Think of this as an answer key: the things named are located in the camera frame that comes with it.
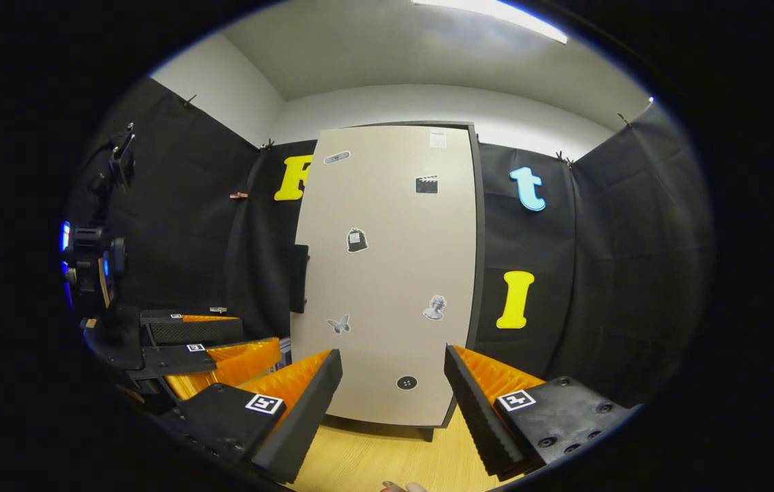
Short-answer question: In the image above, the black door handle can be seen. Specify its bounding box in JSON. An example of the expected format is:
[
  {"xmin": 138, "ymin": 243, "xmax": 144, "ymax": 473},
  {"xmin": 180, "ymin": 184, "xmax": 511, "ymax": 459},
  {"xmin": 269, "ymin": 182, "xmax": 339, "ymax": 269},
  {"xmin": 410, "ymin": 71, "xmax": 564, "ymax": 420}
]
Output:
[{"xmin": 289, "ymin": 243, "xmax": 310, "ymax": 314}]

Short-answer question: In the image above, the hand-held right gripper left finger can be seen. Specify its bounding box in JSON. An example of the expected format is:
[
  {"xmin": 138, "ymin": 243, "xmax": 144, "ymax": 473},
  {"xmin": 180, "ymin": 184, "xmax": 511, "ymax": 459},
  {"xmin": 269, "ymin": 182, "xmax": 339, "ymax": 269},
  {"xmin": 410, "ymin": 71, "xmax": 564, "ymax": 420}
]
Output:
[{"xmin": 172, "ymin": 348, "xmax": 344, "ymax": 486}]

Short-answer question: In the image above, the beige cabinet door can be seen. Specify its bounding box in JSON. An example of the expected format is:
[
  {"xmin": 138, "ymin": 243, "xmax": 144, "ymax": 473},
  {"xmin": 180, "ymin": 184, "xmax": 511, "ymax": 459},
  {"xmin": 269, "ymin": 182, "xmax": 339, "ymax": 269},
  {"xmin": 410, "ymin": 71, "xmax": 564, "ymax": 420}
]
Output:
[{"xmin": 289, "ymin": 125, "xmax": 479, "ymax": 427}]

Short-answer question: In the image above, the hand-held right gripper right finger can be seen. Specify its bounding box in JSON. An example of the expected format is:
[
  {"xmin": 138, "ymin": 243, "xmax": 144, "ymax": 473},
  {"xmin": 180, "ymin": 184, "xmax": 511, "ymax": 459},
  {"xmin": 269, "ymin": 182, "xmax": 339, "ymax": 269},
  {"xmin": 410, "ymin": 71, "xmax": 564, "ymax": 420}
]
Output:
[{"xmin": 443, "ymin": 344, "xmax": 635, "ymax": 482}]

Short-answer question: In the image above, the black backdrop cloth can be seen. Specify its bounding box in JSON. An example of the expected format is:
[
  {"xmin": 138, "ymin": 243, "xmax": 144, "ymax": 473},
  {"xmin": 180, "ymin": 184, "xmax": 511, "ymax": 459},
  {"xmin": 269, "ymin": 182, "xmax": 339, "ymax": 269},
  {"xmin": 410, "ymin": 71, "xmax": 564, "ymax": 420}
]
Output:
[{"xmin": 66, "ymin": 74, "xmax": 717, "ymax": 411}]

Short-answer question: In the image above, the dark grey cabinet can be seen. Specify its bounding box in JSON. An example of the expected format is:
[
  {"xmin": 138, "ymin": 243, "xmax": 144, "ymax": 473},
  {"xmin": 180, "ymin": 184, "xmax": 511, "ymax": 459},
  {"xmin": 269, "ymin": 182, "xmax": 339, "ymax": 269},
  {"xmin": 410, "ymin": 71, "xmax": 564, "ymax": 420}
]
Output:
[{"xmin": 289, "ymin": 121, "xmax": 488, "ymax": 442}]

